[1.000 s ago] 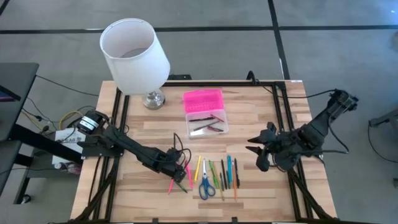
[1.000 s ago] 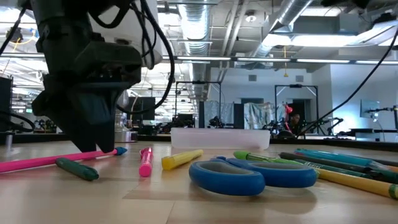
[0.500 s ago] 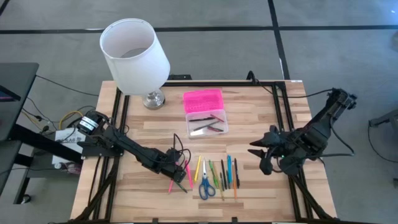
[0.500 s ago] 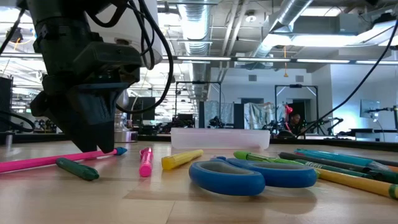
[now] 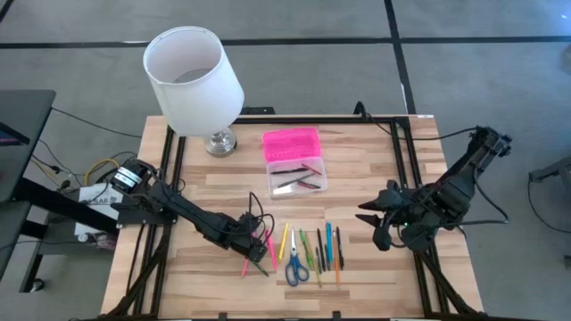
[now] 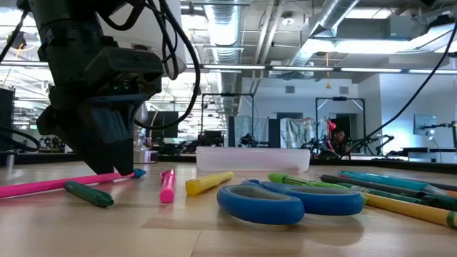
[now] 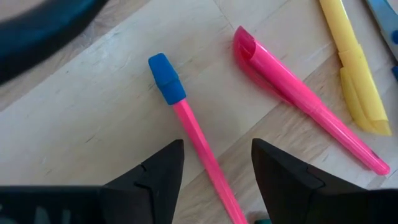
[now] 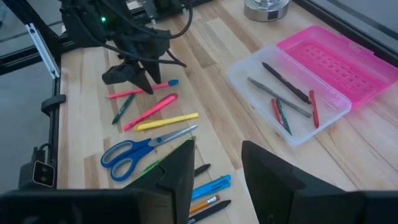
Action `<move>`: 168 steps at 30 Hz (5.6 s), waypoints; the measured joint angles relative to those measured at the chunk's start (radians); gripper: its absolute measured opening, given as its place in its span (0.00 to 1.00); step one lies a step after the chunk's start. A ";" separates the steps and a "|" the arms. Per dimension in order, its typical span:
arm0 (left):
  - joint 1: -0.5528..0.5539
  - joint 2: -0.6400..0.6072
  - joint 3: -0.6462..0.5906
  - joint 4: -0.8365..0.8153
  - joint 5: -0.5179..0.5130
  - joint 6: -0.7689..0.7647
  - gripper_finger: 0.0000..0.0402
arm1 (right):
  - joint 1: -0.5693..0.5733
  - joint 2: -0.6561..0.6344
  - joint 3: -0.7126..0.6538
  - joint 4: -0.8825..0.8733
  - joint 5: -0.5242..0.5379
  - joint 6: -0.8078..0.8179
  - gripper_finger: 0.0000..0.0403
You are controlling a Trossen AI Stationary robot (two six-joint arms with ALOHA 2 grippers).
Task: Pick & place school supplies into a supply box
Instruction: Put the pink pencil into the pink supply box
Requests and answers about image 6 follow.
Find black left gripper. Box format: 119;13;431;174
37;35;149;176

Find green crayon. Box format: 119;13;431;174
63;180;115;208

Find pink highlighter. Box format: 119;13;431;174
159;168;177;204

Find yellow highlighter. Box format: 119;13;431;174
184;171;235;196

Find clear plastic supply box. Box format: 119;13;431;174
195;146;311;173

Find blue handled scissors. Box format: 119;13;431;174
216;178;365;226

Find light green pen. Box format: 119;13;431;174
267;172;360;192

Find black pen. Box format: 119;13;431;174
319;173;435;197

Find dark green pen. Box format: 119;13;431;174
335;181;457;212

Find teal blue pen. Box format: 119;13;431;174
338;170;447;196

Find yellow pencil green band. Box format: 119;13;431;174
362;192;457;230

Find black cabinet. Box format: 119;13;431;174
0;87;16;153

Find white shade silver table lamp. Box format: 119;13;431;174
96;0;189;165

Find ceiling light strip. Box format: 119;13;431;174
340;67;403;74
271;66;335;72
408;69;457;75
203;64;267;71

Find person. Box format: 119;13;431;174
327;130;353;160

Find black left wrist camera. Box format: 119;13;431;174
84;45;165;94

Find silver table post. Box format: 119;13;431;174
5;151;17;176

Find black background rig frame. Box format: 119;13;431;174
314;96;367;151
200;92;255;147

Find silver ceiling duct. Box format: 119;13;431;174
285;0;361;72
203;0;247;115

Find yellow hanging cord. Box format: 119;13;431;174
323;53;332;90

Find black aluminium rig frame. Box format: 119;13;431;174
0;151;457;171

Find wall monitor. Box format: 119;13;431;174
413;114;437;136

